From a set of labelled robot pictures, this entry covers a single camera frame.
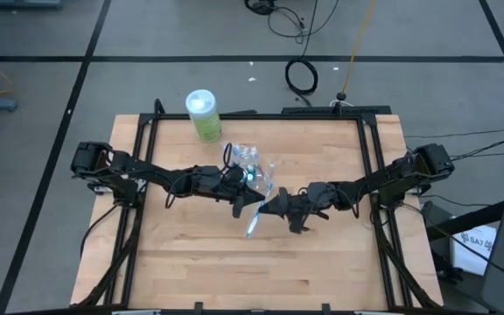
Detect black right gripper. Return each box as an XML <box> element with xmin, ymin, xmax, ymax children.
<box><xmin>258</xmin><ymin>181</ymin><xmax>339</xmax><ymax>235</ymax></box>

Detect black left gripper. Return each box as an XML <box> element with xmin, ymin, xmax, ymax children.
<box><xmin>192</xmin><ymin>164</ymin><xmax>267</xmax><ymax>219</ymax></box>

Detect clear acrylic organizer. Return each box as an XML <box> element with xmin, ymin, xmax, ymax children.
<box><xmin>221</xmin><ymin>140</ymin><xmax>278</xmax><ymax>198</ymax></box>

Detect green wipes canister white lid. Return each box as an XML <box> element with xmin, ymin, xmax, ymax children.
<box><xmin>185</xmin><ymin>88</ymin><xmax>223</xmax><ymax>144</ymax></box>

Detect black power strip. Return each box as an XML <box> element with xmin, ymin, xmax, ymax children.
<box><xmin>281</xmin><ymin>105</ymin><xmax>392</xmax><ymax>116</ymax></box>

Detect black diagonal bar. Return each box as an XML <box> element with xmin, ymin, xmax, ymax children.
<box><xmin>426</xmin><ymin>192</ymin><xmax>504</xmax><ymax>242</ymax></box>

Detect white printed paper box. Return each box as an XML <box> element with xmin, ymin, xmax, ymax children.
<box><xmin>451</xmin><ymin>225</ymin><xmax>498</xmax><ymax>277</ymax></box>

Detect coiled black cable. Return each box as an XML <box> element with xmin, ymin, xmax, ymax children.
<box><xmin>283</xmin><ymin>58</ymin><xmax>319</xmax><ymax>109</ymax></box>

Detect long yellow cable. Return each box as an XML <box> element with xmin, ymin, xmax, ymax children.
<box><xmin>341</xmin><ymin>0</ymin><xmax>378</xmax><ymax>95</ymax></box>

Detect tangled black floor cables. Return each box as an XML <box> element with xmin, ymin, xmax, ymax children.
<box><xmin>243</xmin><ymin>0</ymin><xmax>340</xmax><ymax>45</ymax></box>

